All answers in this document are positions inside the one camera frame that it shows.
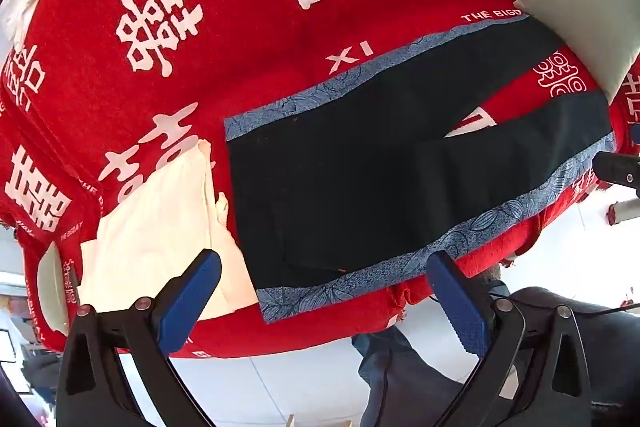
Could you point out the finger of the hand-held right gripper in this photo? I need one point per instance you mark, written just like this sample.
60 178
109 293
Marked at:
617 169

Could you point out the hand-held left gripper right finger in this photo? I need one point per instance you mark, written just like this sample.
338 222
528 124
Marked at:
460 307

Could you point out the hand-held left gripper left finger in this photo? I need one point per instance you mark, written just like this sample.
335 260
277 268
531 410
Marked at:
192 302

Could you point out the black pants with blue trim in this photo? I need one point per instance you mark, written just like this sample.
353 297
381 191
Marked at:
325 187

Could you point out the cream folded cloth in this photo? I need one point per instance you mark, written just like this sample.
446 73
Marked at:
150 232

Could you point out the person's blue jeans leg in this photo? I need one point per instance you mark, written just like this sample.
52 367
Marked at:
395 372

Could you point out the pale green pillow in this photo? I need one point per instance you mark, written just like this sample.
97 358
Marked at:
580 7

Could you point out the red printed blanket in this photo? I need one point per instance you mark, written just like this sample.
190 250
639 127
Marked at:
240 32

